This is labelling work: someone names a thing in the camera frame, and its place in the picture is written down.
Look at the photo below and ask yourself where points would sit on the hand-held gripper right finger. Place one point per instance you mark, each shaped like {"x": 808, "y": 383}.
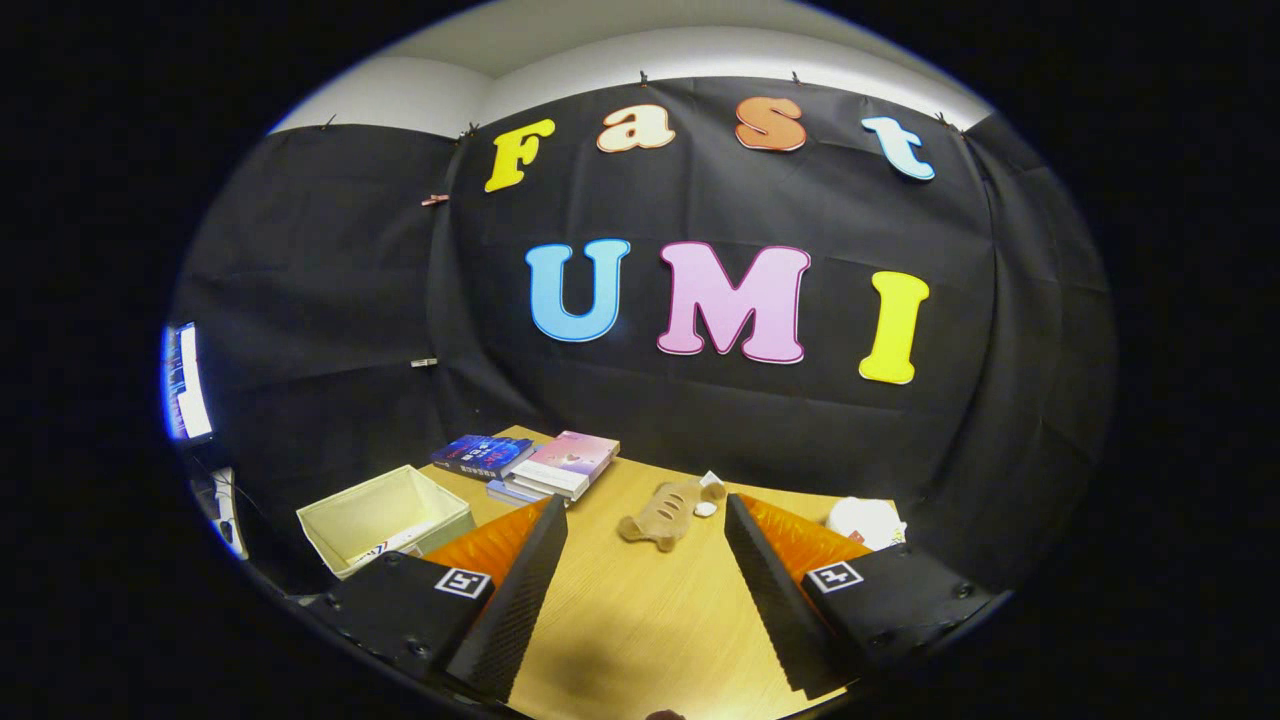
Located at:
{"x": 775, "y": 610}

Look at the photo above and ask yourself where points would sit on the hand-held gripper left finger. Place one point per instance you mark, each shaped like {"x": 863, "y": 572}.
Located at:
{"x": 520, "y": 610}

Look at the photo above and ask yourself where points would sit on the white shoe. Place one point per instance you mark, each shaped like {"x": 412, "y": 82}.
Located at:
{"x": 400, "y": 545}

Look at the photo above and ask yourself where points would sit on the cream fabric storage box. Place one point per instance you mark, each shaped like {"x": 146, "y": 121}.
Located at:
{"x": 345, "y": 515}

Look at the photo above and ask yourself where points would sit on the pale blue book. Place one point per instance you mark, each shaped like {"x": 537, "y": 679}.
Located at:
{"x": 510, "y": 492}

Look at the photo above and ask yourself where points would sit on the white plush toy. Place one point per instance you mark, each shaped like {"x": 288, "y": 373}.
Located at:
{"x": 860, "y": 520}

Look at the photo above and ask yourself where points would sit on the brown plush toy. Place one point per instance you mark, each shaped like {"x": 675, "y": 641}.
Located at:
{"x": 665, "y": 515}

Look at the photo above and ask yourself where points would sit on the dark blue book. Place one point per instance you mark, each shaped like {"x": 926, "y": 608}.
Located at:
{"x": 480, "y": 455}

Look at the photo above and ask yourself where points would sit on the pink book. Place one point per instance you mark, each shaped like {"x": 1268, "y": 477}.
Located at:
{"x": 575, "y": 455}

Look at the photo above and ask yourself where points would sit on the computer monitor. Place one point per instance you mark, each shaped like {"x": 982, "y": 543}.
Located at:
{"x": 190, "y": 385}

